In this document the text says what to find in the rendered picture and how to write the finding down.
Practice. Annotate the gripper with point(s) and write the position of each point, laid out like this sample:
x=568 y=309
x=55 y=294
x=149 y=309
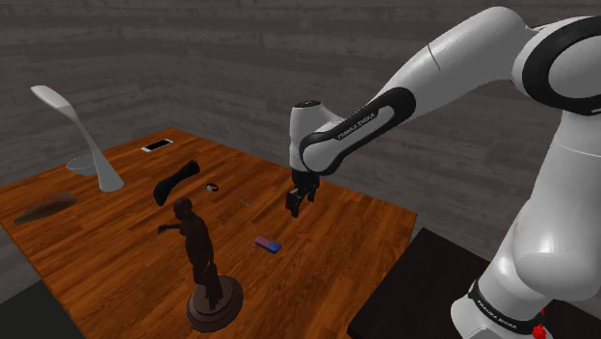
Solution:
x=304 y=180

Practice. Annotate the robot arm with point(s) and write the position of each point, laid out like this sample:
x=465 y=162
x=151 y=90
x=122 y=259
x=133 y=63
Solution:
x=554 y=197

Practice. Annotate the small thin green stick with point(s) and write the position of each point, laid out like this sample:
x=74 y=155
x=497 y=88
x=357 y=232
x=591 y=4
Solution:
x=245 y=203

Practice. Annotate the purple and blue eraser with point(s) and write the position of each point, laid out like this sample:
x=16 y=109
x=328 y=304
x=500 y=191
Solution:
x=267 y=244

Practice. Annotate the wooden table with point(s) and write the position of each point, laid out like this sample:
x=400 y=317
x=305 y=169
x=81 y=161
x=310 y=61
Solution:
x=305 y=277

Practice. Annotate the dark brown human statue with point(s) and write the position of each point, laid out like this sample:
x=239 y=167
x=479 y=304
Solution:
x=204 y=267

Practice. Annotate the black curved elongated object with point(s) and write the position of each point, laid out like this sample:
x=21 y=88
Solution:
x=173 y=182

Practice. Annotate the dark robot stand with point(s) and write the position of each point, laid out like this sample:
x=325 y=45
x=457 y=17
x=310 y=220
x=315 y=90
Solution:
x=422 y=291

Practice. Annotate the white smartphone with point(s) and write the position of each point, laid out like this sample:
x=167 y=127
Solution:
x=157 y=145

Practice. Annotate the white curved desk lamp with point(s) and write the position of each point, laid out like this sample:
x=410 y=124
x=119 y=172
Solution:
x=96 y=155

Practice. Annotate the brown flat pointed object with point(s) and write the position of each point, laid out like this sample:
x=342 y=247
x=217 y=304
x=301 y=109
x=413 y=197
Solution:
x=47 y=206

